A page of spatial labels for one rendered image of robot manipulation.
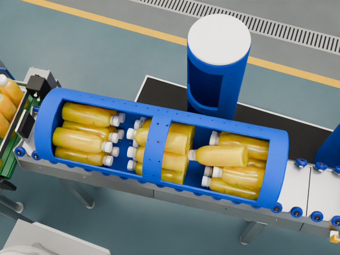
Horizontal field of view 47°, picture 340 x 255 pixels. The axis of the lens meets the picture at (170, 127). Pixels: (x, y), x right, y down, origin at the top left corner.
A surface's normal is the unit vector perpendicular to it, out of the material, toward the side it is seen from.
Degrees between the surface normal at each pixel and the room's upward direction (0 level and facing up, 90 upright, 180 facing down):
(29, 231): 4
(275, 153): 0
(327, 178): 0
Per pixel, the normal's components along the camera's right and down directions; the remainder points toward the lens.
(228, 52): -0.04, -0.42
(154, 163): -0.19, 0.37
